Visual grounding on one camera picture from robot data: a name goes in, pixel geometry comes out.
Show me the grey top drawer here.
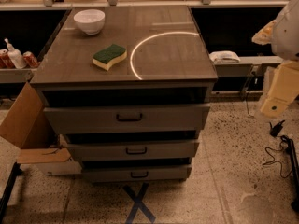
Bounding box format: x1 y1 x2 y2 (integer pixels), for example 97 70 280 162
44 104 209 134

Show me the grey drawer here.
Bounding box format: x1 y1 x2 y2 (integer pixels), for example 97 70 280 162
44 104 209 134
82 164 192 183
67 140 199 161

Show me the red soda can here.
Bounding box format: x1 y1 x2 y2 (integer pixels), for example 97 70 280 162
23 51 39 68

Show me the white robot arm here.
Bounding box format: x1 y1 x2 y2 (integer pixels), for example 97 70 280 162
251 0 299 118

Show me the brown cardboard box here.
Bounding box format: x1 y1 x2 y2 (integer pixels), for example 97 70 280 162
0 83 81 175

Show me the white pump bottle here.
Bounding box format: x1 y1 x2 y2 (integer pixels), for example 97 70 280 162
5 38 26 69

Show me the folded white cloth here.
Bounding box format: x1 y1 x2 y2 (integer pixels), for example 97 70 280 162
209 50 240 63

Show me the grey middle drawer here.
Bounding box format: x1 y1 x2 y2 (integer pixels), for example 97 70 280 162
67 140 199 161

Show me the white ceramic bowl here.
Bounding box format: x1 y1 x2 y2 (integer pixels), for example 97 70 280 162
74 9 106 35

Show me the black stand leg left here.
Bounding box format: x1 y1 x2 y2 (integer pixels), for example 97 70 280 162
0 162 22 224

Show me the red can at edge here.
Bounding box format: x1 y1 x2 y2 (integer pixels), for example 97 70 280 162
0 49 14 69

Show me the black stand leg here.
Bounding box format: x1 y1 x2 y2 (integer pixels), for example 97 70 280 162
0 162 22 224
281 135 299 213

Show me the grey bottom drawer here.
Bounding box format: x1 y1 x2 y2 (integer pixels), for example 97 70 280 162
82 164 192 183

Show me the black power adapter cable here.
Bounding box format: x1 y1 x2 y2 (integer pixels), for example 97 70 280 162
245 91 293 179

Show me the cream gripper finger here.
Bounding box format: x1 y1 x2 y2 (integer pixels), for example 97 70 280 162
251 20 276 45
260 61 299 118

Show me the grey drawer cabinet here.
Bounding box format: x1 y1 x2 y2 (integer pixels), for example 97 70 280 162
31 6 217 173

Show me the black stand leg right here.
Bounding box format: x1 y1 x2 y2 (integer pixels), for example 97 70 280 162
281 135 299 213

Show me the green yellow sponge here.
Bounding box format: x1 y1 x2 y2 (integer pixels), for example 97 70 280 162
93 44 127 71

